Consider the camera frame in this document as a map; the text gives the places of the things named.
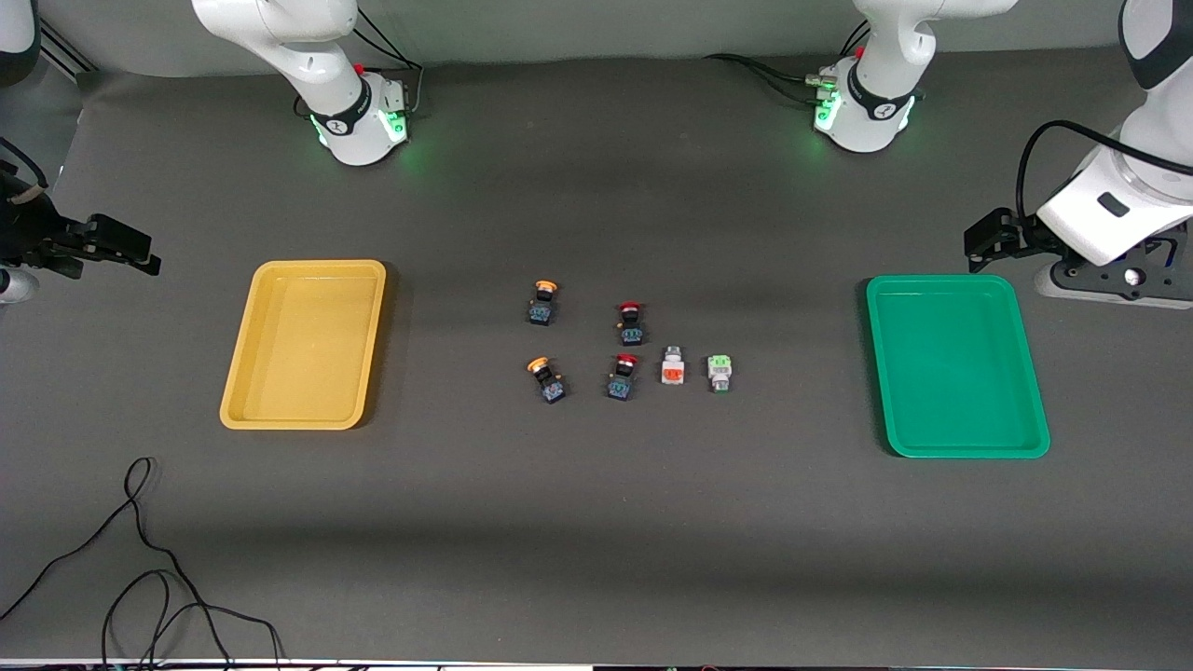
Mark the yellow plastic tray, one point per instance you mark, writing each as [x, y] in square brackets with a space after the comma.
[303, 345]

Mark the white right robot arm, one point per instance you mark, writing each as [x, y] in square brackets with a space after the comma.
[317, 56]

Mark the red cap push button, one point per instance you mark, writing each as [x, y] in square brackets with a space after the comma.
[631, 326]
[622, 382]

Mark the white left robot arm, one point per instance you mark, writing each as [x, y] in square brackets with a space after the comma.
[885, 56]

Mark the white button with orange block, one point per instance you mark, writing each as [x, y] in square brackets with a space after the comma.
[673, 368]

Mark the white button with green block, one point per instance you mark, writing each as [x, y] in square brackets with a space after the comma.
[719, 373]

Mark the aluminium frame rail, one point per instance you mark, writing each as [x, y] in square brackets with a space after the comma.
[65, 51]

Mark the dark grey table mat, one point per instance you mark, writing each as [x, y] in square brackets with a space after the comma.
[596, 522]

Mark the green plastic tray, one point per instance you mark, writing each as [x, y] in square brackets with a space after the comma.
[955, 368]

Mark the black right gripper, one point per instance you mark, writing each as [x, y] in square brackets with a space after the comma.
[28, 230]

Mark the yellow cap push button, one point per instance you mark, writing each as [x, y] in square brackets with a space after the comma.
[550, 384]
[542, 308]

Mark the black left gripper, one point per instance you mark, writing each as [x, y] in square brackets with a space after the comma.
[1020, 237]

